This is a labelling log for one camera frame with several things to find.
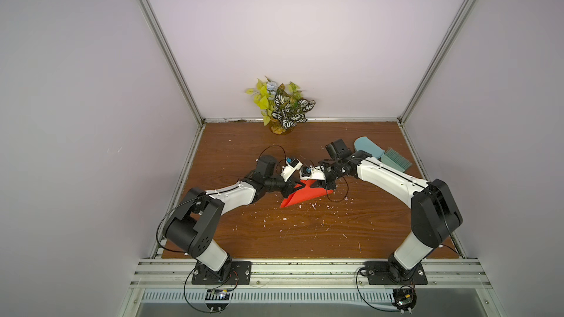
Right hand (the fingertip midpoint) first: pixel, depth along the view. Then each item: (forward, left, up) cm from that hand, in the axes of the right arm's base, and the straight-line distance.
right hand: (312, 173), depth 86 cm
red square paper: (-7, +3, -4) cm, 9 cm away
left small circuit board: (-41, +32, -14) cm, 55 cm away
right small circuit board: (-39, -29, -13) cm, 50 cm away
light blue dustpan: (+26, -29, -14) cm, 41 cm away
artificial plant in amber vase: (+25, +13, +12) cm, 31 cm away
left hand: (-5, +3, -1) cm, 6 cm away
